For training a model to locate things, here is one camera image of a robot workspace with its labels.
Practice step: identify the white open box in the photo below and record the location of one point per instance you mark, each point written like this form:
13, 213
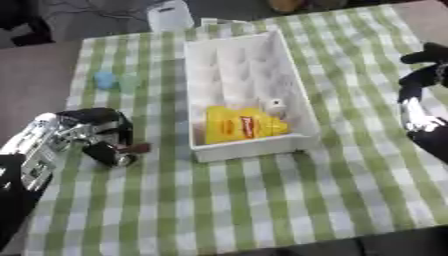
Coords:
248, 95

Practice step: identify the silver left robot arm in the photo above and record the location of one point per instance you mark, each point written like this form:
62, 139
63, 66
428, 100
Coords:
29, 156

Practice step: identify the small brown block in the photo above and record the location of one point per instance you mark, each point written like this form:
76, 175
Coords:
135, 147

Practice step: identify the small white bottle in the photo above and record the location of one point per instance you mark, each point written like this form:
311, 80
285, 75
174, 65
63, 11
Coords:
276, 106

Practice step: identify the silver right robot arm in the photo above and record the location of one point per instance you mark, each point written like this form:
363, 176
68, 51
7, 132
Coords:
429, 130

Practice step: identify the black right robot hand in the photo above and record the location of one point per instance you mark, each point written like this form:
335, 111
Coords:
424, 75

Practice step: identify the dark bag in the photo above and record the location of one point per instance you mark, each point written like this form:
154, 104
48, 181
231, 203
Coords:
23, 23

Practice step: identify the white bag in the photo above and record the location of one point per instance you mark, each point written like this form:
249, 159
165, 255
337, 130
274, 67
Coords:
170, 16

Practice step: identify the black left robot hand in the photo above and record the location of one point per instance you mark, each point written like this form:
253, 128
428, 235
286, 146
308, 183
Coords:
104, 127

